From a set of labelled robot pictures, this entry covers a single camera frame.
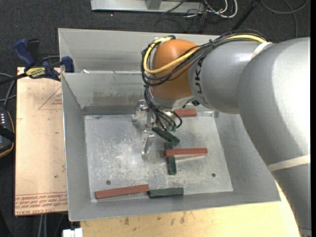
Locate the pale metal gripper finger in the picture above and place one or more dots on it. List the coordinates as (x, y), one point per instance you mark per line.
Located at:
(147, 138)
(141, 107)

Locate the dark green flat block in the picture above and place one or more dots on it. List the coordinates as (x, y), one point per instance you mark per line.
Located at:
(170, 136)
(166, 192)
(171, 165)

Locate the grey metal bin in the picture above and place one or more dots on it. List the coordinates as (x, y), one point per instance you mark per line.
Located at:
(118, 157)

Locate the red-brown flat block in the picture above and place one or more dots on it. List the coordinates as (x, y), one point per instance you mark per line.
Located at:
(185, 152)
(187, 113)
(122, 191)

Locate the brown cardboard board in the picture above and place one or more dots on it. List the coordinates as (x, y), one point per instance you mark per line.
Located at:
(39, 144)

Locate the black cylinder on white bracket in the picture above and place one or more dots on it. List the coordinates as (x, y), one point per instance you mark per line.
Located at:
(195, 102)

